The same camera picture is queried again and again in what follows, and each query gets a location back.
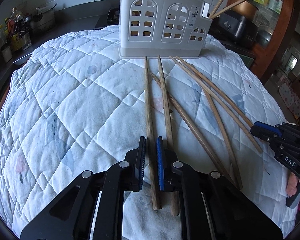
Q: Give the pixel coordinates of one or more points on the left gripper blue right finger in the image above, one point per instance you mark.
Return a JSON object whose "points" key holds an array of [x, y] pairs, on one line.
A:
{"points": [[162, 165]]}

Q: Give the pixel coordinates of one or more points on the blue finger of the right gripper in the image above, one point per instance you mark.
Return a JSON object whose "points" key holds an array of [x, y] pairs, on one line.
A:
{"points": [[264, 131]]}

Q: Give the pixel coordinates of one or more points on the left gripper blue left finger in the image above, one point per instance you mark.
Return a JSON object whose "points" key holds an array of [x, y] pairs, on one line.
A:
{"points": [[140, 162]]}

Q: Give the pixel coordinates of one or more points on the wooden chopstick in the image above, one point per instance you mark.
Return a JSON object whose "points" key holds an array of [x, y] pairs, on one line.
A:
{"points": [[216, 88], [229, 148], [215, 95], [196, 132], [174, 206]]}

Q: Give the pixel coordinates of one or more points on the person's right hand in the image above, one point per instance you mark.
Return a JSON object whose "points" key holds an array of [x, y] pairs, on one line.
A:
{"points": [[293, 180]]}

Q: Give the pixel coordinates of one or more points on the white quilted cloth mat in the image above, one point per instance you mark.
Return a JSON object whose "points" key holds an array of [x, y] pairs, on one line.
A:
{"points": [[76, 105]]}

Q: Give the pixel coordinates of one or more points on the black rice cooker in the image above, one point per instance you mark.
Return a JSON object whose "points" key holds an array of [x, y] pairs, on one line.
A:
{"points": [[237, 29]]}

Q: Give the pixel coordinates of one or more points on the white utensil holder caddy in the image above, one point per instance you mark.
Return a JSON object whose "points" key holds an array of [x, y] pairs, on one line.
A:
{"points": [[163, 28]]}

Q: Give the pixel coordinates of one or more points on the copper pot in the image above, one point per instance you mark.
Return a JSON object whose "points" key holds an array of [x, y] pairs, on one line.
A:
{"points": [[246, 9]]}

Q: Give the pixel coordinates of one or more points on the wooden glass cabinet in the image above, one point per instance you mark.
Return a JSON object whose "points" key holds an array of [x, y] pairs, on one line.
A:
{"points": [[276, 21]]}

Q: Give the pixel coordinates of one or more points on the condiment bottles group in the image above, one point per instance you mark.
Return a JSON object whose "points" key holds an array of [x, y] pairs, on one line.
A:
{"points": [[14, 35]]}

